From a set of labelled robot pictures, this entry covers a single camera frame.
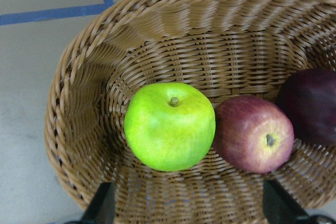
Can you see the green apple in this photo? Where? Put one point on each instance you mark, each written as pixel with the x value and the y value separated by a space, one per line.
pixel 169 126

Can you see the woven wicker basket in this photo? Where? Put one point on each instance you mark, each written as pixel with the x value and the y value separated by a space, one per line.
pixel 223 48

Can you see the red striped apple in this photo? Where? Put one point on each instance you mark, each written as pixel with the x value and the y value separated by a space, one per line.
pixel 252 134

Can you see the dark purple apple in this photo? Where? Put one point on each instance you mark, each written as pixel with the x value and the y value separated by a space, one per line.
pixel 307 98

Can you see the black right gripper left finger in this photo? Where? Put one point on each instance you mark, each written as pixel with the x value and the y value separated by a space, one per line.
pixel 102 206

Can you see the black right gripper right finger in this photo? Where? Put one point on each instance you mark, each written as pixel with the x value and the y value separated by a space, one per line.
pixel 279 206

